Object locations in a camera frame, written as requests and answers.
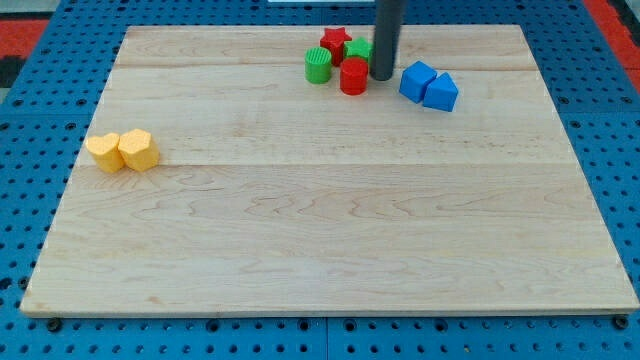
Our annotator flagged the red cylinder block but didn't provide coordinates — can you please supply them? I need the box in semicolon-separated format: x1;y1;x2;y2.
340;57;369;96

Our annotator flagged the red star block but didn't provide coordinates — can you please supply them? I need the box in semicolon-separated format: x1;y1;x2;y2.
319;27;352;67

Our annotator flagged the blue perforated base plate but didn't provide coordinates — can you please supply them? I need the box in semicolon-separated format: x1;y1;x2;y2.
1;0;639;359

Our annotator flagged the green cylinder block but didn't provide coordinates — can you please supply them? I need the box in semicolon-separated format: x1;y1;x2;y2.
304;46;332;84

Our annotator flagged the blue triangular prism block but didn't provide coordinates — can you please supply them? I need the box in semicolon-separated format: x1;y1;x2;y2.
422;72;459;112

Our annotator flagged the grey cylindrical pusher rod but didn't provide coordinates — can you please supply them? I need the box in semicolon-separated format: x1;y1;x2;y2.
370;0;407;81

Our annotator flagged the green star block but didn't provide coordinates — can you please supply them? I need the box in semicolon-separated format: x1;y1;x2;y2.
343;37;373;63

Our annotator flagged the yellow hexagon block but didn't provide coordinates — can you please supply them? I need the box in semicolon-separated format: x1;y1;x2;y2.
118;129;160;172

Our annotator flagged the light wooden board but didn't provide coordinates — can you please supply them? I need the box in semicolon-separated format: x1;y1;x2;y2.
21;25;639;318

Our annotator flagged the blue cube block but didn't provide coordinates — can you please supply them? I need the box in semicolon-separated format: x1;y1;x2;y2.
399;61;437;103

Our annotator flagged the yellow heart block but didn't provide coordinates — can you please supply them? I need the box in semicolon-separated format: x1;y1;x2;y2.
86;133;125;173

